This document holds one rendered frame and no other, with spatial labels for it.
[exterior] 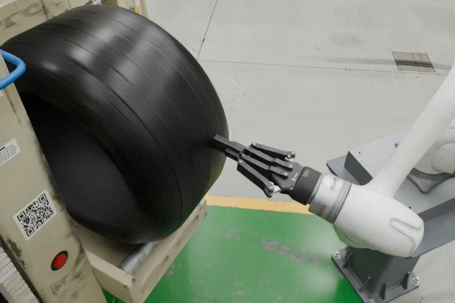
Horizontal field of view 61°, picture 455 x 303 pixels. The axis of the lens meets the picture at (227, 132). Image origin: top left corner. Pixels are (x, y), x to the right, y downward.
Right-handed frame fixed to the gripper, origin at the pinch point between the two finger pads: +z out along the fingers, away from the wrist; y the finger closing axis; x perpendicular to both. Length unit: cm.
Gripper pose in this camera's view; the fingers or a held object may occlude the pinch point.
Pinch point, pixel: (228, 147)
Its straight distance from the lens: 85.0
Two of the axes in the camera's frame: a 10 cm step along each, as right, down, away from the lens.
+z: -8.7, -4.2, 2.7
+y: -4.8, 5.7, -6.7
